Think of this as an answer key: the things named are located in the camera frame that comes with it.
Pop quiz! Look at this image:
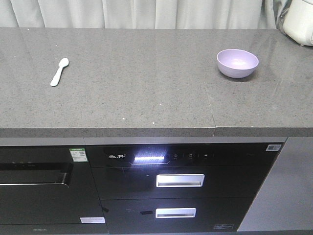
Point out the lilac plastic bowl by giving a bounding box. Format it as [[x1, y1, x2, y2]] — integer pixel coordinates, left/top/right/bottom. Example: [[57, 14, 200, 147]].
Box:
[[217, 49, 259, 78]]

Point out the pale green plastic spoon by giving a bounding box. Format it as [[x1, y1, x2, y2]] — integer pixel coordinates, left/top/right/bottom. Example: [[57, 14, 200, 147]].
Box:
[[50, 58, 69, 87]]

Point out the black drawer sterilizer cabinet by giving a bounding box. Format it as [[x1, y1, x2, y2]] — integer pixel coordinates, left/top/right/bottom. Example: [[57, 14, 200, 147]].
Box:
[[86, 138, 285, 234]]

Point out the black built-in dishwasher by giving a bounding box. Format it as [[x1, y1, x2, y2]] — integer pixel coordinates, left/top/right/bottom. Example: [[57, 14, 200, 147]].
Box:
[[0, 138, 108, 235]]

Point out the grey cabinet door right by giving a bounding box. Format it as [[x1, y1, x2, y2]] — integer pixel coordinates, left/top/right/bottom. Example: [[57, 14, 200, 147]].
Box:
[[239, 137, 313, 235]]

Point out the white curtain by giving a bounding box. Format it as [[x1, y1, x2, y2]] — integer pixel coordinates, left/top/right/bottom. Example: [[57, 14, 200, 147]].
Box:
[[0, 0, 290, 29]]

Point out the upper silver drawer handle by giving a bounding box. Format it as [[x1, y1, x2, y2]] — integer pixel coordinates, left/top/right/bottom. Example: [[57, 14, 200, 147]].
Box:
[[156, 174, 205, 188]]

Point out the silver drawer handle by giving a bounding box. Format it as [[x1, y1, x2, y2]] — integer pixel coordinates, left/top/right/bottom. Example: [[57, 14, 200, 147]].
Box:
[[156, 208, 197, 219], [156, 174, 205, 188]]

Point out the lower silver drawer handle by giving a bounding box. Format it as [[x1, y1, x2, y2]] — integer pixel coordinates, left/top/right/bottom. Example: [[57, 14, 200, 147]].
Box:
[[156, 208, 197, 219]]

